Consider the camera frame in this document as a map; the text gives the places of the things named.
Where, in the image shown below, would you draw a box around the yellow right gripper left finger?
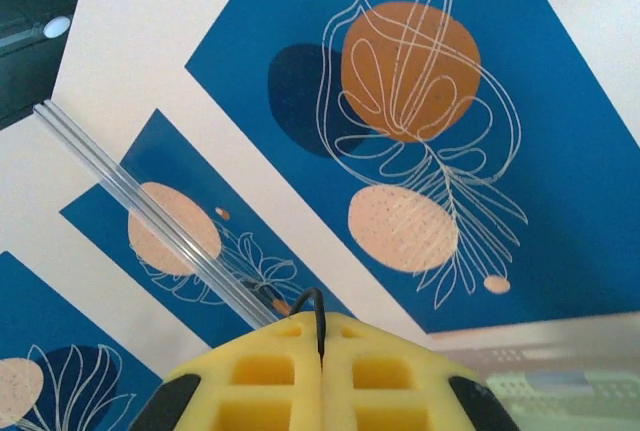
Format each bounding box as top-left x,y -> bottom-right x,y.
130,312 -> 322,431

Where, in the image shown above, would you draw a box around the pale green plastic basket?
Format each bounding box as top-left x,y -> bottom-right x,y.
479,368 -> 640,431

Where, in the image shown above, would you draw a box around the aluminium frame post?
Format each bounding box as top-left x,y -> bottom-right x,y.
32,99 -> 284,330

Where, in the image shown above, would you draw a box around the dark background equipment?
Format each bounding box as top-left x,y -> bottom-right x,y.
0,0 -> 92,130

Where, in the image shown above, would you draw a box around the white round knob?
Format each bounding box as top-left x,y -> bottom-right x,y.
42,15 -> 71,39

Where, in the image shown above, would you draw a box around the blue floral wall panel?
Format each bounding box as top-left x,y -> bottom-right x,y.
0,250 -> 164,431
183,0 -> 640,335
58,108 -> 357,348

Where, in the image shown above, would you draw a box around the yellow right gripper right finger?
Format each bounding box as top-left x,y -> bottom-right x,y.
320,311 -> 522,431

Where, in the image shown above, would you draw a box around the black cable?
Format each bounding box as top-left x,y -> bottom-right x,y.
288,286 -> 328,359

